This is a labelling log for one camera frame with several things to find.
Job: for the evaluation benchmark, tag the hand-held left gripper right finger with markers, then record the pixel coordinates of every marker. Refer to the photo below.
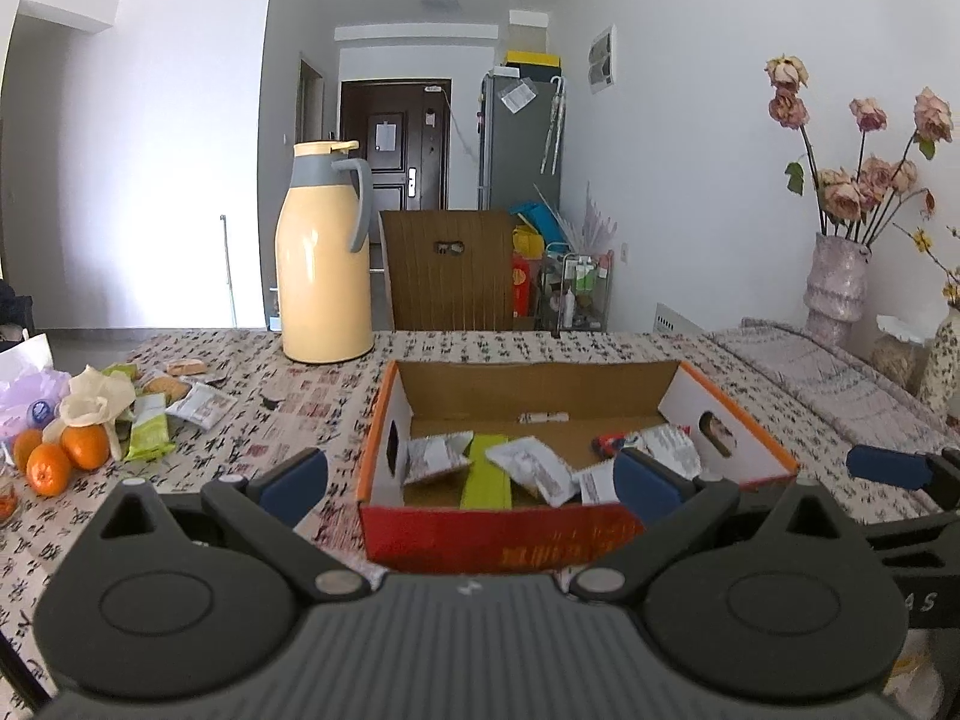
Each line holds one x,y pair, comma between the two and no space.
652,484

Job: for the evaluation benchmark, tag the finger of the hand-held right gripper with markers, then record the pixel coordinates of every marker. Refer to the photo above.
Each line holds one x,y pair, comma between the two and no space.
889,465
922,529

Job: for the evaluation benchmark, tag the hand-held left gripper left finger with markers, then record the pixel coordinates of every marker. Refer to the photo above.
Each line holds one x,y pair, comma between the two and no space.
292,484

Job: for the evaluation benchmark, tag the white snack packet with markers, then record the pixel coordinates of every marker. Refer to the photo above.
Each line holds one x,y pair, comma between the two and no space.
598,481
202,405
435,457
667,446
529,469

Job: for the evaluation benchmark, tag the red and white snack bag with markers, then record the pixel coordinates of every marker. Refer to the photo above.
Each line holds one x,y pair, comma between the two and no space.
607,444

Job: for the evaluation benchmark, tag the long green snack packet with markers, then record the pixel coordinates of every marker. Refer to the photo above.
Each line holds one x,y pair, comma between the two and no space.
487,480

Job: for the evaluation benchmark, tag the red cardboard box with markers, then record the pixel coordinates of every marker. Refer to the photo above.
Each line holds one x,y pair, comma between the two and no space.
480,540

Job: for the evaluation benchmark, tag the grey quilted cloth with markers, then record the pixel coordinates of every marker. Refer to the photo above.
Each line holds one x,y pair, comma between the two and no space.
825,390

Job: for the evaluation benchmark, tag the glass jar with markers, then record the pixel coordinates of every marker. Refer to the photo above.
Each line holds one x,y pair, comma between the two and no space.
896,361

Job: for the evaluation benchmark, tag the floral patterned vase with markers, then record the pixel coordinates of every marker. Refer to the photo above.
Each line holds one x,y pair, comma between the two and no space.
943,371

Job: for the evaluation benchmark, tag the white paper strip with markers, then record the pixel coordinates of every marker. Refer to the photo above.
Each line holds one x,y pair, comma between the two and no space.
544,417

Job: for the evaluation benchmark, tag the small green snack packet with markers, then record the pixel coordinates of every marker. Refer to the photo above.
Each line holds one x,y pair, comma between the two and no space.
150,431

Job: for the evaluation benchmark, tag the clear biscuit packet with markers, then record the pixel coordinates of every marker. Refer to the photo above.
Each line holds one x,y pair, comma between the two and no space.
169,387
185,368

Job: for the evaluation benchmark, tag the pink textured vase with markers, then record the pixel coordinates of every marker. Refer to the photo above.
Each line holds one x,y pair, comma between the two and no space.
836,289

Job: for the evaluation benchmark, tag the yellow blossom twigs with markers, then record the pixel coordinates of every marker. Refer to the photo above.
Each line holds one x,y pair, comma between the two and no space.
946,285

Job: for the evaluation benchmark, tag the metal storage rack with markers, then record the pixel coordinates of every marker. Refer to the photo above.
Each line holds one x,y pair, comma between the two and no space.
581,289

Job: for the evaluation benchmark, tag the cream crumpled paper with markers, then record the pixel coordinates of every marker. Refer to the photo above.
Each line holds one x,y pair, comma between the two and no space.
97,397

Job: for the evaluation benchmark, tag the yellow thermos jug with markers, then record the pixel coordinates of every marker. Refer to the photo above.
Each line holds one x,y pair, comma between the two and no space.
326,270

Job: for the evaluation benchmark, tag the thin metal pole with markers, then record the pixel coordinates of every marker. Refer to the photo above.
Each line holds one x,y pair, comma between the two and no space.
227,270

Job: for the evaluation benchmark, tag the red gift box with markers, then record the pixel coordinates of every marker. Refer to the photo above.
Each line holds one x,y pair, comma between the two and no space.
525,289

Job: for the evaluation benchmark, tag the wooden chair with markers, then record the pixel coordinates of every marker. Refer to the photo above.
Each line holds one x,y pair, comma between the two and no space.
450,277

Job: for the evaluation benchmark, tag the pale dried plume bunch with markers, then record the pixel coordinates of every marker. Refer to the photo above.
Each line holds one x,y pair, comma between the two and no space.
598,225

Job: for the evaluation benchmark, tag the dried pink roses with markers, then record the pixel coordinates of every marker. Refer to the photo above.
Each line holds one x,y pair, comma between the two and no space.
844,195

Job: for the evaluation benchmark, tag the yellow bag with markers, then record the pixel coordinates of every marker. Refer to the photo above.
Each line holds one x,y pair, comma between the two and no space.
526,240

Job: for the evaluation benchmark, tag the purple plastic bag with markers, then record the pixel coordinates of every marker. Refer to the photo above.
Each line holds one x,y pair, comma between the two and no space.
26,405

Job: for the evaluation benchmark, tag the blue plastic item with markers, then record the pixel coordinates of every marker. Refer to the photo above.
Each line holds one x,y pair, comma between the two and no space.
536,214

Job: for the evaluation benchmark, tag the white paper bag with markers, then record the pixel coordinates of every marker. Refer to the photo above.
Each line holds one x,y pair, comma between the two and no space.
26,352

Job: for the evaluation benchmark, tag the dark brown door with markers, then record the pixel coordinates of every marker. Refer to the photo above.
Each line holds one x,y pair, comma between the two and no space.
394,165

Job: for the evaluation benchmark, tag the grey refrigerator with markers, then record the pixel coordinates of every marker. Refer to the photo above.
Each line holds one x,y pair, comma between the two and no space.
517,157

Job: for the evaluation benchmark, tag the white door notice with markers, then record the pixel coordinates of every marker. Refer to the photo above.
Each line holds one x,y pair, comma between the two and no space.
385,136

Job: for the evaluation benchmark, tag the white umbrella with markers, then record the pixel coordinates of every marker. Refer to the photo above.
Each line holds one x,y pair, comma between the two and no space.
556,127

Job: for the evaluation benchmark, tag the grey side door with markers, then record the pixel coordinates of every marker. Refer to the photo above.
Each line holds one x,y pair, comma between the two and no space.
310,101

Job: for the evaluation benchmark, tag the paper sheet on refrigerator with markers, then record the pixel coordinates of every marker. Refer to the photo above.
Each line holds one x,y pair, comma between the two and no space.
517,96

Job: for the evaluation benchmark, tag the yellow and black box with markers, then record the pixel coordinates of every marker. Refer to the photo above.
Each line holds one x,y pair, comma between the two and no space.
532,61

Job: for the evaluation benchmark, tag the white cardboard box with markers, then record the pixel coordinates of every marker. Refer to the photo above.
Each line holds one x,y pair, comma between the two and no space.
529,30

